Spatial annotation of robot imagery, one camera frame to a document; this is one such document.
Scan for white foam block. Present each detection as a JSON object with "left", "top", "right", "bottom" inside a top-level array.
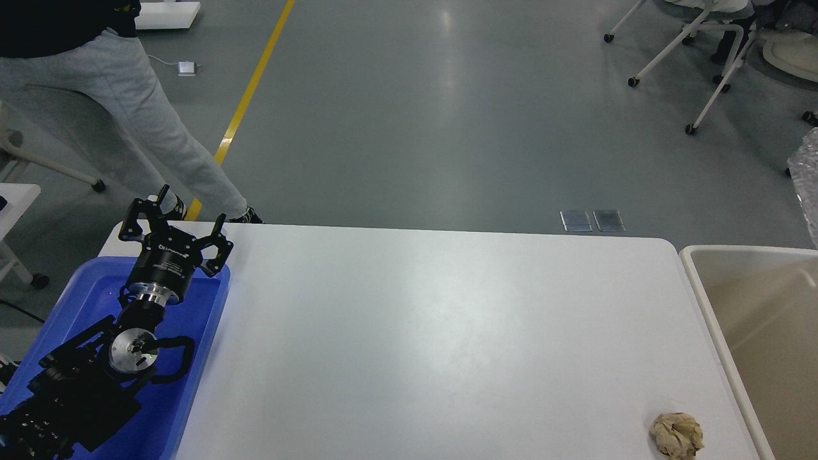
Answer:
[{"left": 135, "top": 1, "right": 201, "bottom": 30}]

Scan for white chair base left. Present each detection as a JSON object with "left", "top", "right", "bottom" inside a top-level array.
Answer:
[{"left": 1, "top": 103, "right": 106, "bottom": 194}]

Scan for metal floor plate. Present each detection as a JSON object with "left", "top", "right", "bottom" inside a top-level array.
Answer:
[
  {"left": 560, "top": 210, "right": 593, "bottom": 233},
  {"left": 592, "top": 210, "right": 626, "bottom": 233}
]

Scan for white power adapter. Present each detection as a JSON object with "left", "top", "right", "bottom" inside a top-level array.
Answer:
[{"left": 148, "top": 55, "right": 202, "bottom": 77}]

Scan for aluminium foil container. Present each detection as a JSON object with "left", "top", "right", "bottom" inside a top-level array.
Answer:
[{"left": 787, "top": 127, "right": 817, "bottom": 247}]

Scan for white side table left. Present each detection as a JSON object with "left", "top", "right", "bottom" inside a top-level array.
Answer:
[{"left": 1, "top": 183, "right": 50, "bottom": 290}]

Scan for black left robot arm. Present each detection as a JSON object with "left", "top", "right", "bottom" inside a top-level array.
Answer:
[{"left": 2, "top": 185, "right": 234, "bottom": 459}]

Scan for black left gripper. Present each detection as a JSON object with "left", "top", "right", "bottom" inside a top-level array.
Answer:
[{"left": 118, "top": 185, "right": 235, "bottom": 305}]

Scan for metal floor plate left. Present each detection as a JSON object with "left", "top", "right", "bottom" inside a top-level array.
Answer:
[{"left": 560, "top": 210, "right": 593, "bottom": 233}]

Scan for crumpled brown paper ball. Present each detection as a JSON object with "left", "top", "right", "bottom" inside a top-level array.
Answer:
[{"left": 649, "top": 413, "right": 704, "bottom": 459}]

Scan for beige plastic bin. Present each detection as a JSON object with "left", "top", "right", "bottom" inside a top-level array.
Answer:
[{"left": 679, "top": 245, "right": 817, "bottom": 459}]

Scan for blue plastic tray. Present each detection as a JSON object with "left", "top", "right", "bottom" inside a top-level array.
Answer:
[{"left": 0, "top": 256, "right": 231, "bottom": 460}]

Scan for white rolling chair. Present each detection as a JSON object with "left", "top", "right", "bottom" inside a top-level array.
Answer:
[
  {"left": 628, "top": 1, "right": 755, "bottom": 88},
  {"left": 684, "top": 1, "right": 816, "bottom": 135}
]

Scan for person in grey trousers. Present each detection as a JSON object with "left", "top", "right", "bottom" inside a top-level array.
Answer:
[{"left": 1, "top": 1, "right": 261, "bottom": 224}]

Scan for metal floor plate right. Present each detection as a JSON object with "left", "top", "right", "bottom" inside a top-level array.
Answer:
[{"left": 592, "top": 210, "right": 626, "bottom": 233}]

